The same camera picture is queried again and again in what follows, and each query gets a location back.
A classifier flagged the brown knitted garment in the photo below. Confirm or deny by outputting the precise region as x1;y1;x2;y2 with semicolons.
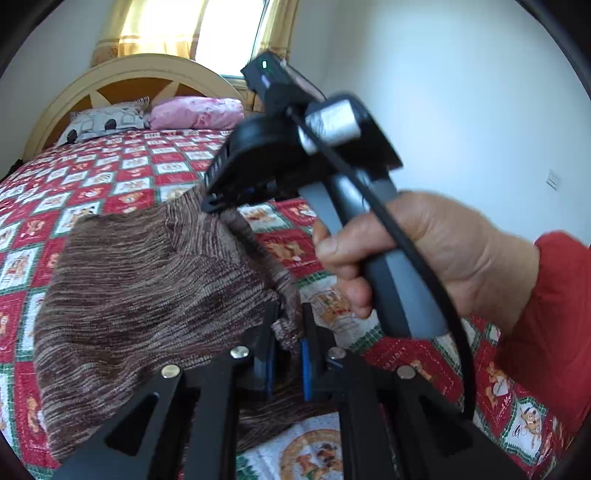
32;184;343;462

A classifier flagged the person's right hand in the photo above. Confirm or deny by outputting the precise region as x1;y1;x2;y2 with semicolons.
312;191;540;333

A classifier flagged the yellow curtain right of window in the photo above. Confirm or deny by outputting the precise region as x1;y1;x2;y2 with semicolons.
252;0;300;60

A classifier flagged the yellow curtain of window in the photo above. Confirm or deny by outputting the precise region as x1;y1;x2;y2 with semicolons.
90;0;208;67
252;0;300;60

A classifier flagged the window with bright light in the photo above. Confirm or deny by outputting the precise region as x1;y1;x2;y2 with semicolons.
192;0;269;79

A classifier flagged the pink pillow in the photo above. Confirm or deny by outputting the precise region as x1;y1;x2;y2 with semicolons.
148;96;245;130

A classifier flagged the grey patterned pillow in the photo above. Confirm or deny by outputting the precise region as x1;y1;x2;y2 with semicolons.
55;97;150;146

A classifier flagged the red patchwork teddy bedspread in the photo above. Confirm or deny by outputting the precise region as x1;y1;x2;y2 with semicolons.
1;130;571;479

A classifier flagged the cream wooden headboard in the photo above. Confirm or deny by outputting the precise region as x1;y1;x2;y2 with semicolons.
22;54;243;162

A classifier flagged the yellow curtain left of window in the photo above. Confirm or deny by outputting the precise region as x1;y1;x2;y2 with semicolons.
90;0;208;67

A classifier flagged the dark cloth beside bed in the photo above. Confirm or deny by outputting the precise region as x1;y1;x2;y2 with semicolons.
0;159;24;182

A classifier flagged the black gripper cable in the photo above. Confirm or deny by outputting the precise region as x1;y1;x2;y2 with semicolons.
285;108;478;423

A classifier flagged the white wall switch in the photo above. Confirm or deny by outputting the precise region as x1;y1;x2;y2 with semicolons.
546;169;561;191

